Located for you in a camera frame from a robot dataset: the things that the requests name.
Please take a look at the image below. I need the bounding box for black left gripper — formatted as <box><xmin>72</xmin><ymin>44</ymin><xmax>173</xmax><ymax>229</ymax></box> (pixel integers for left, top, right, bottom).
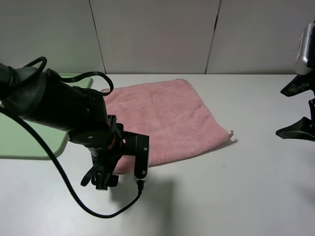
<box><xmin>68</xmin><ymin>115</ymin><xmax>124</xmax><ymax>191</ymax></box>

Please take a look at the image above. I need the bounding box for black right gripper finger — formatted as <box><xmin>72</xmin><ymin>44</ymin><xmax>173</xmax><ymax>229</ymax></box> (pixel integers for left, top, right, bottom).
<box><xmin>281</xmin><ymin>73</ymin><xmax>315</xmax><ymax>97</ymax></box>
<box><xmin>276</xmin><ymin>117</ymin><xmax>315</xmax><ymax>142</ymax></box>

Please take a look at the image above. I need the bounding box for pink fluffy towel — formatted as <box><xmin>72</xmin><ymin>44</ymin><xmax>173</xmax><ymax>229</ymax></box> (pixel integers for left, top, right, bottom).
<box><xmin>104</xmin><ymin>79</ymin><xmax>233</xmax><ymax>167</ymax></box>

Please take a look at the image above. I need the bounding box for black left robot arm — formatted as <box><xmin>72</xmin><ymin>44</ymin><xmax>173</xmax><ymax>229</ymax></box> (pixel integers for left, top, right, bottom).
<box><xmin>0</xmin><ymin>63</ymin><xmax>124</xmax><ymax>190</ymax></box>

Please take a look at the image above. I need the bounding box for green plastic tray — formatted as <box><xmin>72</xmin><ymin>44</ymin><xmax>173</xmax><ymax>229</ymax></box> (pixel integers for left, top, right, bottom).
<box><xmin>0</xmin><ymin>77</ymin><xmax>93</xmax><ymax>160</ymax></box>

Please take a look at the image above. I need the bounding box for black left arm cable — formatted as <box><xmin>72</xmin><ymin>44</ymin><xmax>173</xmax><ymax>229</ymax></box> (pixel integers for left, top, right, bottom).
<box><xmin>0</xmin><ymin>57</ymin><xmax>146</xmax><ymax>219</ymax></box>

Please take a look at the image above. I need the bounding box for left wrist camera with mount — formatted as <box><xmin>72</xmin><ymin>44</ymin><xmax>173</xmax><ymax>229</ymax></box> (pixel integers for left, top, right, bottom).
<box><xmin>121</xmin><ymin>131</ymin><xmax>150</xmax><ymax>180</ymax></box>

